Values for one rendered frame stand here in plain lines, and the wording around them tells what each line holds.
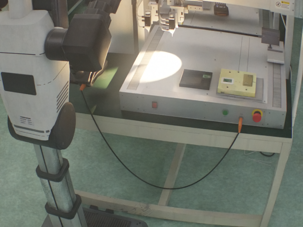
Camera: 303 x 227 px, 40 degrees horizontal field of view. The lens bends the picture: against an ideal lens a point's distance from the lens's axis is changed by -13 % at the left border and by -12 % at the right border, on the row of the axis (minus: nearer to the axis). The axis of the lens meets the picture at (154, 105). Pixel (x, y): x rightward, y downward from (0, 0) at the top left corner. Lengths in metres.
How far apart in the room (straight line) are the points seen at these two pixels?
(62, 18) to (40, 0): 2.78
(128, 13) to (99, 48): 1.14
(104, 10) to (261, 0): 1.03
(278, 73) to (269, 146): 0.37
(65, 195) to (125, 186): 1.08
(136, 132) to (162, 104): 0.17
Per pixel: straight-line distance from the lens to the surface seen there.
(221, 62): 2.14
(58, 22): 1.75
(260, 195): 2.67
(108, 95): 2.11
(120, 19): 2.33
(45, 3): 4.51
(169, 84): 1.98
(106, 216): 2.21
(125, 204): 2.41
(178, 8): 2.01
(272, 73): 2.11
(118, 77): 2.23
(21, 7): 1.24
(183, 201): 2.61
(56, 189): 1.65
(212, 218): 2.36
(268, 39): 2.23
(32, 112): 1.37
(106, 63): 2.07
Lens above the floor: 1.95
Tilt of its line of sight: 36 degrees down
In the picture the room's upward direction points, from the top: 2 degrees counter-clockwise
